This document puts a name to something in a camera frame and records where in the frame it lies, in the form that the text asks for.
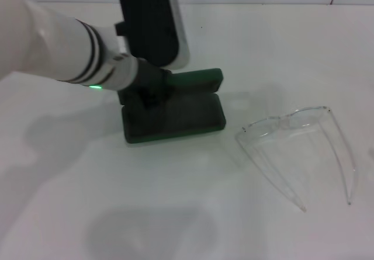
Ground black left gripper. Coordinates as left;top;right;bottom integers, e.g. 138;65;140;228
118;57;176;112

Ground green glasses case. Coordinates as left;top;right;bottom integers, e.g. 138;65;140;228
116;68;227;147

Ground clear white glasses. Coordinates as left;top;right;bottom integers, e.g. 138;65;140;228
236;105;359;213

